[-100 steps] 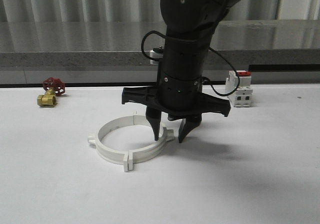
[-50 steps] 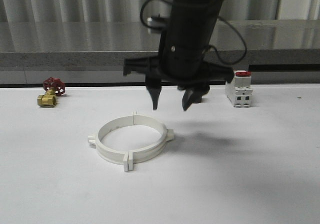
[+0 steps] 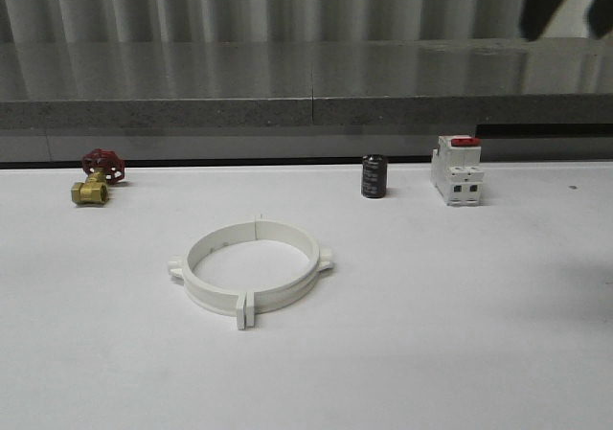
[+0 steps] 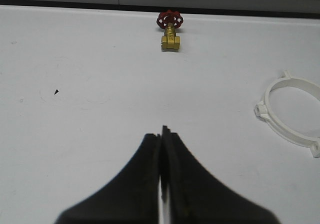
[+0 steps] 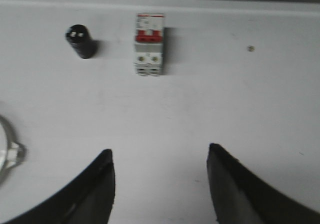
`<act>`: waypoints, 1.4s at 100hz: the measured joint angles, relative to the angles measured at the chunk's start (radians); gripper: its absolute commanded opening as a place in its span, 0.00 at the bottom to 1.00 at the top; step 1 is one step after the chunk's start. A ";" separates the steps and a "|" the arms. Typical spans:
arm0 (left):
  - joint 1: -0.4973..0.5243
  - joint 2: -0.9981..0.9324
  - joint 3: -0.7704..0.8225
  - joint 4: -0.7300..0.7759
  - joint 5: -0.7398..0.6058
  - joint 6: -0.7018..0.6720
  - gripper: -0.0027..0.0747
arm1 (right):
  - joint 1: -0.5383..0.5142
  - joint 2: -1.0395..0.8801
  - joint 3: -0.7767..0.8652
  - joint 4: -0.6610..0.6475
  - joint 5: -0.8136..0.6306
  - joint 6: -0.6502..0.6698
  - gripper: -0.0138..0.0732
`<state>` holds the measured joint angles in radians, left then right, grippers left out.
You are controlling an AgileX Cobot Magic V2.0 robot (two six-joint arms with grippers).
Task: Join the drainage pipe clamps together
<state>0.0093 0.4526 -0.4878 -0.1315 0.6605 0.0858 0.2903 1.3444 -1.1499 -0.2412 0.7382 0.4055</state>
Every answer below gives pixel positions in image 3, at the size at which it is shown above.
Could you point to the white half pipe clamp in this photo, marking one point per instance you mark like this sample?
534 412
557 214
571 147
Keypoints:
256 301
230 302

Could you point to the grey stone counter ledge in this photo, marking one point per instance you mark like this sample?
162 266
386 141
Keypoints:
493 87

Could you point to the black cylindrical capacitor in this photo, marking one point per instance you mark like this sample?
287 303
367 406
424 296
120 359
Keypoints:
374 176

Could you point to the brass valve red handwheel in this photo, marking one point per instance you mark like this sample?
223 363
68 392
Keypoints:
103 168

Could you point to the white circuit breaker red switch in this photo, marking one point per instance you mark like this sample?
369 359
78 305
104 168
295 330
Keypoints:
455 170

